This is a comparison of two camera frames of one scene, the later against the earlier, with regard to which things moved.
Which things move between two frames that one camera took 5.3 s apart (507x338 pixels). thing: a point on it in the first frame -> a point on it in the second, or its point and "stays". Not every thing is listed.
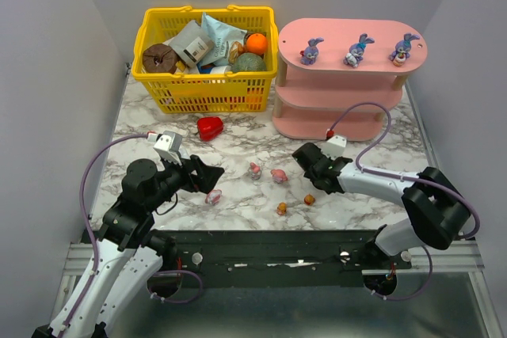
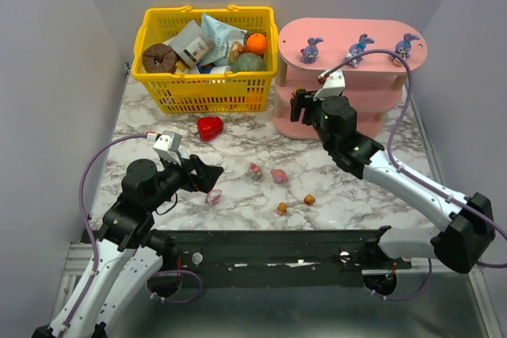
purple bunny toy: x=310 y=53 stays
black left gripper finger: x=197 y=164 stays
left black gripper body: x=194 y=174 stays
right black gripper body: x=317 y=166 -> x=306 y=107
